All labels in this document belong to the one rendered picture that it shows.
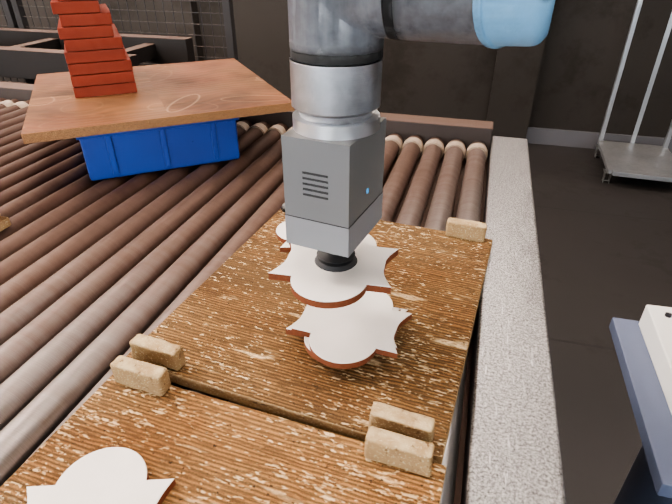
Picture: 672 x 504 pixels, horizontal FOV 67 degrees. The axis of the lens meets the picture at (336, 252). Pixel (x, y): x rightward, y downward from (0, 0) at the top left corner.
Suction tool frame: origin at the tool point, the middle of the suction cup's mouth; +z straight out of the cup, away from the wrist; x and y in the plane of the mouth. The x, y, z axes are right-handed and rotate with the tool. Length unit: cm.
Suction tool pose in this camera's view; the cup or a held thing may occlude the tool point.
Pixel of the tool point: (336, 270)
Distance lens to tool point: 51.8
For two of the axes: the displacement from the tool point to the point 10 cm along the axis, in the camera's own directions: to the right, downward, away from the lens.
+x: 9.1, 2.2, -3.6
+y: -4.2, 4.8, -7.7
